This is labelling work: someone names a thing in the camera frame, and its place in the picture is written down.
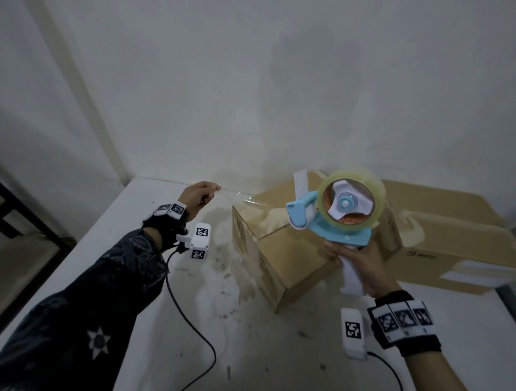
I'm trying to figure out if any clear tape roll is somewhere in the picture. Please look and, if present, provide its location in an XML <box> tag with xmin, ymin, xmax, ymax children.
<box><xmin>317</xmin><ymin>167</ymin><xmax>388</xmax><ymax>227</ymax></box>

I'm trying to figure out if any blue white tape dispenser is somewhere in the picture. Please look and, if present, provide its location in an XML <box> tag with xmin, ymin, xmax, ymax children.
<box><xmin>285</xmin><ymin>169</ymin><xmax>374</xmax><ymax>297</ymax></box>

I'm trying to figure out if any black camera cable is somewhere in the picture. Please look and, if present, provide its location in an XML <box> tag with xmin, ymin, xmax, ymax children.
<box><xmin>365</xmin><ymin>350</ymin><xmax>405</xmax><ymax>391</ymax></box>
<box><xmin>163</xmin><ymin>248</ymin><xmax>218</xmax><ymax>391</ymax></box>

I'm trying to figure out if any person's left hand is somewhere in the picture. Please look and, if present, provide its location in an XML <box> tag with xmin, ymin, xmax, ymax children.
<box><xmin>178</xmin><ymin>181</ymin><xmax>223</xmax><ymax>221</ymax></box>

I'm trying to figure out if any person's right hand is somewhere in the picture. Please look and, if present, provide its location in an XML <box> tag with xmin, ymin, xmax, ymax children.
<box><xmin>324</xmin><ymin>237</ymin><xmax>404</xmax><ymax>301</ymax></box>

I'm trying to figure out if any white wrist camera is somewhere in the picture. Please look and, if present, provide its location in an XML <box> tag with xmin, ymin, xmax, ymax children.
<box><xmin>176</xmin><ymin>222</ymin><xmax>212</xmax><ymax>263</ymax></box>
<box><xmin>340</xmin><ymin>308</ymin><xmax>369</xmax><ymax>360</ymax></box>

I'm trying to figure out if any black wristband with marker tags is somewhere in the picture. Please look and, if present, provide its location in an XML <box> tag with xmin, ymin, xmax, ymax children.
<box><xmin>367</xmin><ymin>289</ymin><xmax>443</xmax><ymax>359</ymax></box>
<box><xmin>141</xmin><ymin>201</ymin><xmax>190</xmax><ymax>254</ymax></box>

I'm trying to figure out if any grey metal shelf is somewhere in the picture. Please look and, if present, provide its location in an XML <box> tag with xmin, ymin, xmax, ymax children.
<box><xmin>496</xmin><ymin>281</ymin><xmax>516</xmax><ymax>317</ymax></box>

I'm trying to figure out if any person's left forearm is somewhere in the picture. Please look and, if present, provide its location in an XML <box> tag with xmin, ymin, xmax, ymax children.
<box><xmin>0</xmin><ymin>227</ymin><xmax>170</xmax><ymax>391</ymax></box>

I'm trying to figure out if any brown cardboard box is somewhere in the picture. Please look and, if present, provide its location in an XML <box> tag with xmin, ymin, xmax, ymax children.
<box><xmin>232</xmin><ymin>170</ymin><xmax>404</xmax><ymax>315</ymax></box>
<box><xmin>378</xmin><ymin>179</ymin><xmax>516</xmax><ymax>297</ymax></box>

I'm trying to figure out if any person's right forearm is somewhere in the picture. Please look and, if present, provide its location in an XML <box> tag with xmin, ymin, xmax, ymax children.
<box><xmin>403</xmin><ymin>352</ymin><xmax>470</xmax><ymax>391</ymax></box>

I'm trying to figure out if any black shelf with wooden boards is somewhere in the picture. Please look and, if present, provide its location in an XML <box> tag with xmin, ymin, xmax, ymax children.
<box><xmin>0</xmin><ymin>181</ymin><xmax>78</xmax><ymax>333</ymax></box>

